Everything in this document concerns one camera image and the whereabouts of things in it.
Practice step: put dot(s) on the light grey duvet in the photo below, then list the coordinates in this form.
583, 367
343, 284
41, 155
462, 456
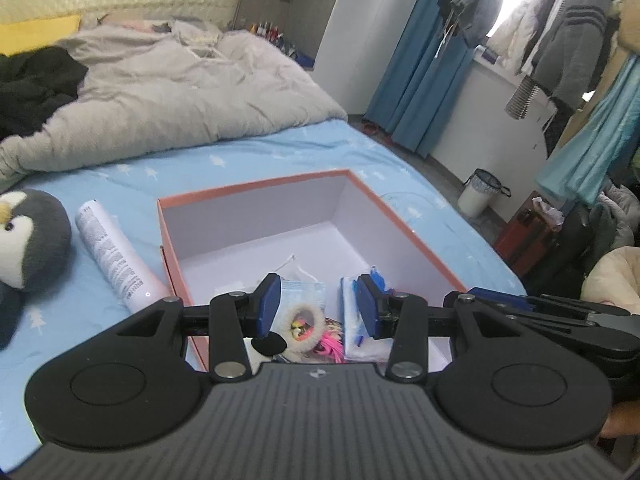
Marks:
175, 90

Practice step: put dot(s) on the white hanging jacket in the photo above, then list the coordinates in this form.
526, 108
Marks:
525, 25

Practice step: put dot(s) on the row of small bottles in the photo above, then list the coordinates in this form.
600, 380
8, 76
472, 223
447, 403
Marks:
266, 31

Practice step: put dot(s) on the black and white plush toy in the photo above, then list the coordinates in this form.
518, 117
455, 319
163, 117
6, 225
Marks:
320, 312

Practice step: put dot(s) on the teal hanging garment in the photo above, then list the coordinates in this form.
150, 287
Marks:
590, 145

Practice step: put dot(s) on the light blue bedsheet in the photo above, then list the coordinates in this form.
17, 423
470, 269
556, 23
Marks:
250, 152

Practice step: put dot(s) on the white wardrobe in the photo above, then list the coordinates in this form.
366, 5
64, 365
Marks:
350, 25

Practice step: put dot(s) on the blue curtain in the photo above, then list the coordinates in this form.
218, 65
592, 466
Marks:
425, 75

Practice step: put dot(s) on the grey striped sweater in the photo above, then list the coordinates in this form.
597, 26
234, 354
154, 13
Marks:
575, 40

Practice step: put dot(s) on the person's right hand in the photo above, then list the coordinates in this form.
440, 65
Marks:
625, 420

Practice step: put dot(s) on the orange cardboard box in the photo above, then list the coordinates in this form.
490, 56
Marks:
240, 230

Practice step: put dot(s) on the red suitcase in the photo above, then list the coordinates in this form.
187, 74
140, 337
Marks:
522, 245

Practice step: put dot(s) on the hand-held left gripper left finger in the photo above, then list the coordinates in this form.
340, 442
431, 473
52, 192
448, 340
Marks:
269, 305

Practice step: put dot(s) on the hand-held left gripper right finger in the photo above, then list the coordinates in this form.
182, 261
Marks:
367, 305

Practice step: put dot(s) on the grey penguin plush toy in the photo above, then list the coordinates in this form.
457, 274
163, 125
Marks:
40, 240

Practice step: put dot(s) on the white spray bottle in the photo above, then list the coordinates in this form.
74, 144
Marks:
110, 250

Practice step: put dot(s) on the white trash bin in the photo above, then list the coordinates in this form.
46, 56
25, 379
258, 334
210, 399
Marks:
480, 195

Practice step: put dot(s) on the blue and white plastic packet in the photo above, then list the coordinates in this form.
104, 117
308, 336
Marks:
350, 341

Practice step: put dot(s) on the black garment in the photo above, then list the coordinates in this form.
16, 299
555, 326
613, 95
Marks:
30, 90

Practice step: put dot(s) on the yellow pillow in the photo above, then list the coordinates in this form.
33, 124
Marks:
35, 35

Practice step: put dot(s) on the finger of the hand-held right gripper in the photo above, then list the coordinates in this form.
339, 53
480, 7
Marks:
500, 298
575, 332

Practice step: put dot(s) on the cream cushion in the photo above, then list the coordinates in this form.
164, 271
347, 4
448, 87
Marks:
615, 277

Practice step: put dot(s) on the pink hair accessory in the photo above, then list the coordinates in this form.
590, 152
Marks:
330, 349

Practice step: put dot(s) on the blue face mask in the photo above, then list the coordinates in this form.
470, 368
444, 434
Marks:
305, 292

